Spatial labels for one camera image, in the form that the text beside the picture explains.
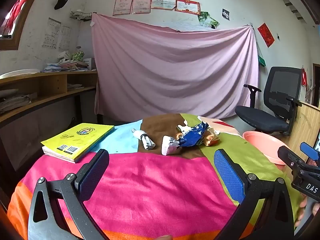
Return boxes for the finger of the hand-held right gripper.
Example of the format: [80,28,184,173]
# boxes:
[300,142,320,161]
[277,145,308,173]

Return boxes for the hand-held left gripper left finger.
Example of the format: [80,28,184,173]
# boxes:
[27,149,110,240]

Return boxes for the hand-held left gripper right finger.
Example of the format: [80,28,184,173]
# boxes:
[214,149,295,240]

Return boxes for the pink plastic waste bin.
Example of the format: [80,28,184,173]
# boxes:
[242,131,290,170]

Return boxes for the orange snack wrapper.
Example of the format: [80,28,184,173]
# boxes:
[201,127,220,147]

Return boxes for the blue snack bag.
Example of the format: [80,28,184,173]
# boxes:
[176,121,209,147]

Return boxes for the small white torn wrapper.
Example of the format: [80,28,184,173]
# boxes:
[176,120,193,133]

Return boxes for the person's right hand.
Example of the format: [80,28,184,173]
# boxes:
[294,196,310,228]

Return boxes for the wooden cabinet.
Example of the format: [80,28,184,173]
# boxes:
[285,100,320,155]

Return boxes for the yellow book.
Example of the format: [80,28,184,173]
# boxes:
[41,123,115,164]

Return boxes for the black office chair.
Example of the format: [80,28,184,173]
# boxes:
[235,66,304,137]

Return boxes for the colourful patchwork tablecloth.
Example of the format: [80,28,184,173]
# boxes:
[7,113,304,240]

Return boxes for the wooden desk with shelves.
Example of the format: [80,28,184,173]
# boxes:
[0,70,98,140]

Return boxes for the stack of newspapers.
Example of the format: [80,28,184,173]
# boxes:
[0,94,38,114]

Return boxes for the pile of papers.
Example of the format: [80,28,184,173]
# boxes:
[41,55,97,73]

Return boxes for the pink hanging sheet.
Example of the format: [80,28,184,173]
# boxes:
[91,14,260,122]

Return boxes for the white plastic basin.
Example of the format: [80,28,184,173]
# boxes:
[0,68,40,79]

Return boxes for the black cap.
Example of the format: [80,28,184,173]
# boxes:
[54,0,70,10]

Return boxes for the red paper wall decoration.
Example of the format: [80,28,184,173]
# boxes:
[257,22,275,48]

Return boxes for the wall calendar sheet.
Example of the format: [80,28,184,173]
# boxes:
[59,25,72,50]
[42,17,62,49]

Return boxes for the wooden window frame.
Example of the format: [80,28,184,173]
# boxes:
[0,0,48,51]

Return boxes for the green wall photos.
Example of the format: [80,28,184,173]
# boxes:
[197,11,220,29]

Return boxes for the black wire wall rack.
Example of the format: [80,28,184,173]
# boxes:
[70,10,94,22]

